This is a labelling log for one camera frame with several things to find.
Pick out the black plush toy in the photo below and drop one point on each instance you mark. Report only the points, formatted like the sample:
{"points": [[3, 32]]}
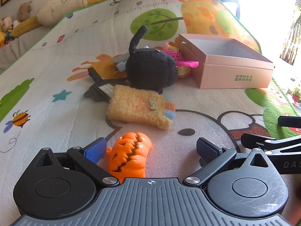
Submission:
{"points": [[150, 68]]}

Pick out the printed cartoon play mat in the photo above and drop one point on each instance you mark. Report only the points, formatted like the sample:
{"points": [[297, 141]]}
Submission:
{"points": [[70, 75]]}

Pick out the yellow plush duck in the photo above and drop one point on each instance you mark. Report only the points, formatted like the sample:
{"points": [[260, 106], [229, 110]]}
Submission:
{"points": [[4, 36]]}

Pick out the long yellow bolster pillow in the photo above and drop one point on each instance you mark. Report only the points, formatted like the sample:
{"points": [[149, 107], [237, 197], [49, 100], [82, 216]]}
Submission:
{"points": [[25, 26]]}

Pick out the small potted plant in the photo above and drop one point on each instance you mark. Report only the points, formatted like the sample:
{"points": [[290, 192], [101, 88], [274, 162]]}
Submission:
{"points": [[296, 96]]}

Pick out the pink plastic toy basket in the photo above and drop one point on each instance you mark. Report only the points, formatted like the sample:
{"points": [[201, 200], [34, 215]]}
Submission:
{"points": [[174, 54]]}

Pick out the yellow pink cupcake toy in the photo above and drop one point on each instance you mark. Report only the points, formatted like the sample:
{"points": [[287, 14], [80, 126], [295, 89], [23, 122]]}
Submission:
{"points": [[184, 70]]}

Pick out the yellow knitted pouch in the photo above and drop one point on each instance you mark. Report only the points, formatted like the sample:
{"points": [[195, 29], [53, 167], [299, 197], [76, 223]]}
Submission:
{"points": [[134, 106]]}

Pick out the brown plush animal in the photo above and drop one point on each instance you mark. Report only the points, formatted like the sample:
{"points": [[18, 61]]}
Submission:
{"points": [[24, 10]]}

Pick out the beige bed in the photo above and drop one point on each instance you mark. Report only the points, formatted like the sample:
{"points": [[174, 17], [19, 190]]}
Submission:
{"points": [[14, 49]]}

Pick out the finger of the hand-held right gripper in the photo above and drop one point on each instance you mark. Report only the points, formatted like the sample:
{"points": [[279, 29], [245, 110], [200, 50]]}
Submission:
{"points": [[282, 146], [290, 121]]}

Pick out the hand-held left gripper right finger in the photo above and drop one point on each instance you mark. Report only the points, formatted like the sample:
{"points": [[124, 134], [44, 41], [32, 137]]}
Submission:
{"points": [[207, 148]]}

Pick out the orange pumpkin toy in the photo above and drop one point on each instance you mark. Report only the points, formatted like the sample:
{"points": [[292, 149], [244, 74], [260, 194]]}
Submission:
{"points": [[131, 155]]}

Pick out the palm plant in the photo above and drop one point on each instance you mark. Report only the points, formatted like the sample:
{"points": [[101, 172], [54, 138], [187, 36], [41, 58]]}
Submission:
{"points": [[291, 44]]}

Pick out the pink-faced plush doll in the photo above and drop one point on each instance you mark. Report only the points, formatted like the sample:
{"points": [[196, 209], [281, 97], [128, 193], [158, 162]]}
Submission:
{"points": [[6, 22]]}

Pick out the grey and white stapler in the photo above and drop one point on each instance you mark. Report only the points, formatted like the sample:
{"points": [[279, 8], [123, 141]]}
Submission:
{"points": [[120, 61]]}

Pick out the pink cardboard box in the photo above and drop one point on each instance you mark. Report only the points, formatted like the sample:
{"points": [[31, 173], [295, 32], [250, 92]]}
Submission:
{"points": [[235, 75]]}

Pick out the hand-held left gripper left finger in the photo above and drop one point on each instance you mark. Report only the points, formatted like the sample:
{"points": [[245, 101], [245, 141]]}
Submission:
{"points": [[95, 149]]}

